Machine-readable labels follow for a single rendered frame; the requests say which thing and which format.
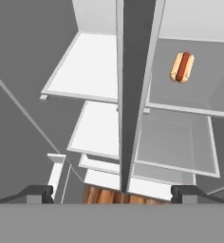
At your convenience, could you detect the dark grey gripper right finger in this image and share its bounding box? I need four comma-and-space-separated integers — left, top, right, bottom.
170, 184, 224, 204

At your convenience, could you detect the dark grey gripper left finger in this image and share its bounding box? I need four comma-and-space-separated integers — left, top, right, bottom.
0, 184, 55, 204

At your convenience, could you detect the glass fridge shelf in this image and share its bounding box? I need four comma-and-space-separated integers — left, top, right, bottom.
144, 37, 224, 120
133, 108, 221, 178
130, 162, 197, 188

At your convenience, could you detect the white freezer shelf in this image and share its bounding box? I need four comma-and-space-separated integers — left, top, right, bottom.
65, 100, 121, 160
78, 153, 121, 176
83, 168, 121, 193
39, 30, 120, 104

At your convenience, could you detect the grey freezer door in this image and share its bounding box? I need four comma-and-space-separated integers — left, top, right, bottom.
0, 0, 86, 204

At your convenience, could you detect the grey fridge freezer cabinet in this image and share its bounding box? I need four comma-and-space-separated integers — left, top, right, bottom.
71, 0, 224, 203

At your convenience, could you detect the white door bin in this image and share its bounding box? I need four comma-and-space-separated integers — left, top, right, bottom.
47, 153, 67, 202

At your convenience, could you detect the hot dog in bun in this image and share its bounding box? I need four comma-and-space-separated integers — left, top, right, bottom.
169, 51, 196, 84

